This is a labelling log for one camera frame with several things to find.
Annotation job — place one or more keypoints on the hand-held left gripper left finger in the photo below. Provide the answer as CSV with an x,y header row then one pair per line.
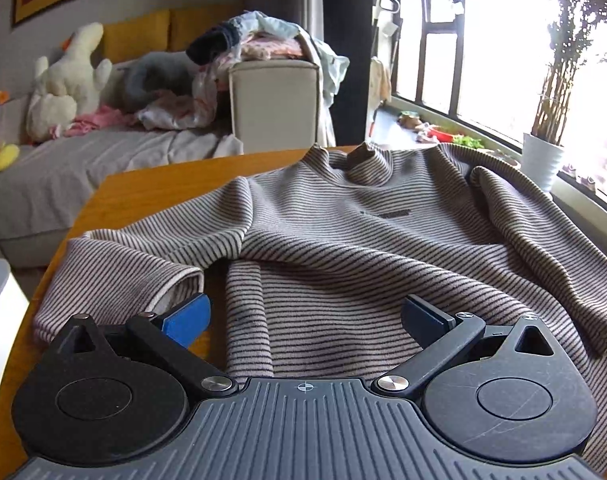
x,y
186,320

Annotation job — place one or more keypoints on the pink cloth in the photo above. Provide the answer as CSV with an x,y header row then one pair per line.
x,y
103,117

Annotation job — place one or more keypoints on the grey covered sofa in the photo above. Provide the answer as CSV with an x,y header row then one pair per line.
x,y
83,160

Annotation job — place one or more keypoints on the grey plush toy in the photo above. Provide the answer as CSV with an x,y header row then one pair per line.
x,y
153,75

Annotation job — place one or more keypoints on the beige sofa armrest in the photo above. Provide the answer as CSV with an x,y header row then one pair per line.
x,y
273,105

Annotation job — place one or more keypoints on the white plush duck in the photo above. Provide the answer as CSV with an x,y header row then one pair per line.
x,y
63,85

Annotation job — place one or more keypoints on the white low table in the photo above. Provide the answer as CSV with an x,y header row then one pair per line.
x,y
0,305

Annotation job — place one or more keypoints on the potted plant in white pot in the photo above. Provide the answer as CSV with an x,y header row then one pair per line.
x,y
541,160

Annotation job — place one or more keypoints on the striped knit sweater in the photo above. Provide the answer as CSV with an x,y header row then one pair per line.
x,y
333,240

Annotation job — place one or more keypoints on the small red bowl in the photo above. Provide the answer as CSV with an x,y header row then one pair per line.
x,y
442,136

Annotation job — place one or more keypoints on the small yellow plush toy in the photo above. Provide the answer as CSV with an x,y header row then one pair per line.
x,y
5,157

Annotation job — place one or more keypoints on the small pink toy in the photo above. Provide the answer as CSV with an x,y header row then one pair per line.
x,y
424,136

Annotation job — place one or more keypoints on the black window frame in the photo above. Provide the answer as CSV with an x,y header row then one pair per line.
x,y
423,60

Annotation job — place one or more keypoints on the beige hanging towel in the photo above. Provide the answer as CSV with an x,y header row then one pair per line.
x,y
381,80

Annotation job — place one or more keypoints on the grey curtain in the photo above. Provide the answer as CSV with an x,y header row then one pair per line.
x,y
308,20

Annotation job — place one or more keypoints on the small brown toy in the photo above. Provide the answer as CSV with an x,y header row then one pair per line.
x,y
411,121

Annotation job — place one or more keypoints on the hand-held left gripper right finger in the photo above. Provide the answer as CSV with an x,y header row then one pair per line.
x,y
423,317

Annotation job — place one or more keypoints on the pile of clothes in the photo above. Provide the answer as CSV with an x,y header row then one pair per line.
x,y
263,40

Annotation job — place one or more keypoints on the yellow cushion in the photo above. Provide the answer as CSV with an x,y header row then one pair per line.
x,y
198,22
136,35

